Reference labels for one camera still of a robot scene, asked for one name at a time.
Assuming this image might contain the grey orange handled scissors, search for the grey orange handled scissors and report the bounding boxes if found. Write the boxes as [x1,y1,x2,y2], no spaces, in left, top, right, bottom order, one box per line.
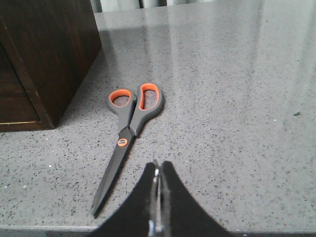
[91,83,164,218]

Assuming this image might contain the grey curtain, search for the grey curtain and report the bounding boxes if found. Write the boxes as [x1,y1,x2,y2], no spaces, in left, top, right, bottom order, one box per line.
[90,0,212,13]

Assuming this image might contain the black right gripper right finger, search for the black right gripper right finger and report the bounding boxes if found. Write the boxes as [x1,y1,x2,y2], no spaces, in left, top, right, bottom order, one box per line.
[161,161,233,237]

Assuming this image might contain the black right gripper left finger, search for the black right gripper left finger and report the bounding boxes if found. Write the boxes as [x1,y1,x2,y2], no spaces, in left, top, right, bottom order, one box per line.
[89,162,156,237]

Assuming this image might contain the dark wooden drawer cabinet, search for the dark wooden drawer cabinet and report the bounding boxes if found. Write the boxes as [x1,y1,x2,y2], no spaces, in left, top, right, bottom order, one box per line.
[0,0,102,132]

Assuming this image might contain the dark wooden drawer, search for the dark wooden drawer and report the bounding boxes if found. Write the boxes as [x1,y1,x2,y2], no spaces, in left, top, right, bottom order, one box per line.
[0,46,40,124]

